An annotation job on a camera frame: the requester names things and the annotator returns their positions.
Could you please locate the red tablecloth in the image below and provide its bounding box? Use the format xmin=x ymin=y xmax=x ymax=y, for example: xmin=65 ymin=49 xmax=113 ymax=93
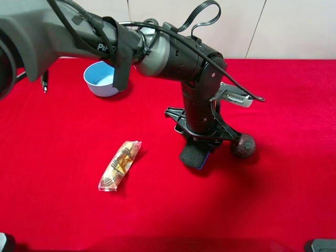
xmin=1 ymin=59 xmax=335 ymax=251

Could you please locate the dark base left corner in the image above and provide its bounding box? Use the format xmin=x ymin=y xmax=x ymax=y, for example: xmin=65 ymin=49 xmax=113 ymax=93
xmin=0 ymin=233 xmax=16 ymax=252

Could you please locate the dark base right corner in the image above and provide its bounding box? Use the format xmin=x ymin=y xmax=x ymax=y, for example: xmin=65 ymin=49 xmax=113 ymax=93
xmin=304 ymin=239 xmax=336 ymax=252

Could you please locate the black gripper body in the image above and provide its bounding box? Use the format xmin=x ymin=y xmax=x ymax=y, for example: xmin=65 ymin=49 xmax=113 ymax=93
xmin=165 ymin=105 xmax=240 ymax=148

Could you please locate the dark maroon ball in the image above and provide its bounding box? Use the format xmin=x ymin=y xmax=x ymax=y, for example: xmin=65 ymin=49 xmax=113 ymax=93
xmin=230 ymin=134 xmax=257 ymax=159

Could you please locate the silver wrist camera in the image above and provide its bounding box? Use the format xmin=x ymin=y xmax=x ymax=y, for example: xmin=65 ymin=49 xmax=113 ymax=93
xmin=216 ymin=82 xmax=254 ymax=108

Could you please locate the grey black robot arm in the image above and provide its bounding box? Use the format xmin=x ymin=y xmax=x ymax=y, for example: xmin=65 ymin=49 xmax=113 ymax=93
xmin=1 ymin=1 xmax=243 ymax=153

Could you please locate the light blue bowl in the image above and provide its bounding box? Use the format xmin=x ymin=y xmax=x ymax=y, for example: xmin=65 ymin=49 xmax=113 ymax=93
xmin=83 ymin=61 xmax=119 ymax=98

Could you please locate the black and blue eraser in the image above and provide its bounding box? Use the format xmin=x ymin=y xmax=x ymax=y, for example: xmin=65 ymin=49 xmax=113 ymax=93
xmin=180 ymin=142 xmax=210 ymax=170

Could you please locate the black cable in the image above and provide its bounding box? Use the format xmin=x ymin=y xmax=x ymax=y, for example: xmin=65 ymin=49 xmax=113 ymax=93
xmin=47 ymin=0 xmax=266 ymax=102

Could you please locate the clear wrapped snack packet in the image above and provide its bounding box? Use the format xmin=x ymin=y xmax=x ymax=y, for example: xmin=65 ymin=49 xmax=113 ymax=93
xmin=98 ymin=141 xmax=142 ymax=192

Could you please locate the dark base corner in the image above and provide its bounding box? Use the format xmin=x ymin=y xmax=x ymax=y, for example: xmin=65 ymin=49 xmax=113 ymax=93
xmin=0 ymin=233 xmax=16 ymax=252
xmin=304 ymin=239 xmax=336 ymax=252

